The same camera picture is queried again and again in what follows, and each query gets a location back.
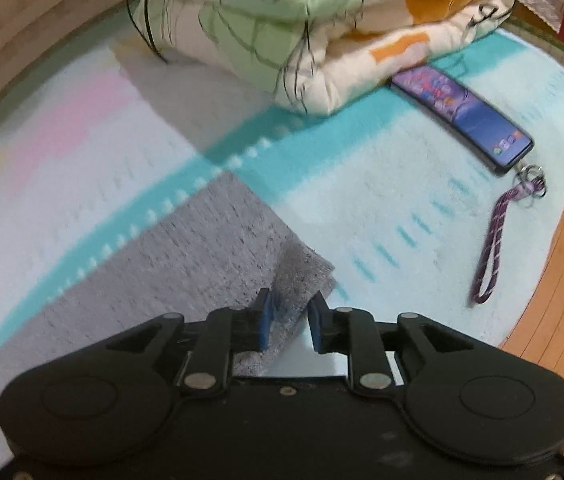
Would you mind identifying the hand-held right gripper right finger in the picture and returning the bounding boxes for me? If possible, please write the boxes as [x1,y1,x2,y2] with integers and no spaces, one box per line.
[308,292,468,394]

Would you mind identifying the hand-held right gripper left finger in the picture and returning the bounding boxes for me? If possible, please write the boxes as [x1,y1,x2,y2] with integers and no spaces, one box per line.
[104,288,273,396]

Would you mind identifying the grey pants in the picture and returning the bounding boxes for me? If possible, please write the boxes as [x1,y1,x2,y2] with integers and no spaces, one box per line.
[0,176,337,476]

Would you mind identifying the pastel printed blanket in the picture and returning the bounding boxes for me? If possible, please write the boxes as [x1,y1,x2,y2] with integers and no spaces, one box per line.
[0,0,564,386]

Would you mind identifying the smartphone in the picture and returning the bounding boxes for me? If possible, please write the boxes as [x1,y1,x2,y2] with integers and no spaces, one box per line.
[391,64,534,176]

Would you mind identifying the floral patterned pillow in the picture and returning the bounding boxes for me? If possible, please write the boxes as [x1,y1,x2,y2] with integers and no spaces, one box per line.
[113,0,518,116]

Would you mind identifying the green woven mat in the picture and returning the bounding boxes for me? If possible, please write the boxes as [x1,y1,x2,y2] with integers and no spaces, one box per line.
[504,15,564,72]

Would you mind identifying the purple braided lanyard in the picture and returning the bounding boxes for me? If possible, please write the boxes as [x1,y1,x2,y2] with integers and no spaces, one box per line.
[470,185,538,306]

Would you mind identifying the metal key ring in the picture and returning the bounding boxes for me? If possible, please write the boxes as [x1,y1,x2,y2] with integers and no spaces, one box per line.
[514,164,549,199]

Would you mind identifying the wooden bed frame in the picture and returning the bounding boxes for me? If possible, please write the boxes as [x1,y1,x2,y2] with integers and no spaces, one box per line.
[0,0,130,141]

